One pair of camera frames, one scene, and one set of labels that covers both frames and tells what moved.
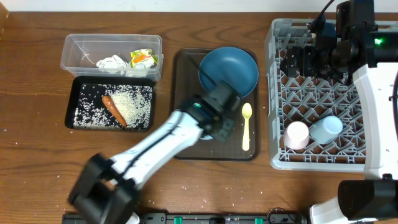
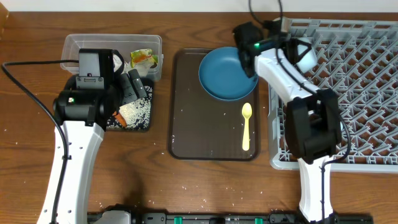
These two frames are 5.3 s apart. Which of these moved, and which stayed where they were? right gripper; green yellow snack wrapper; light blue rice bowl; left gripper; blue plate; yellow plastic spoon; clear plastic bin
Moved: left gripper; light blue rice bowl; right gripper
Stayed: blue plate; clear plastic bin; green yellow snack wrapper; yellow plastic spoon
